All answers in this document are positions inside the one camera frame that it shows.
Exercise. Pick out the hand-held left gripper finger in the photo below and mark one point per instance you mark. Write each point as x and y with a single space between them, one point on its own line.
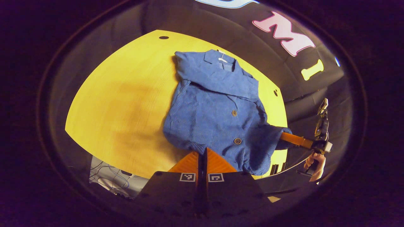
202 170
205 170

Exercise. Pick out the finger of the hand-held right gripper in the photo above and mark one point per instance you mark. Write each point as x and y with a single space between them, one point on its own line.
293 139

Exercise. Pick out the blue button shirt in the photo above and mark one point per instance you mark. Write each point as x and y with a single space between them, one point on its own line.
214 107

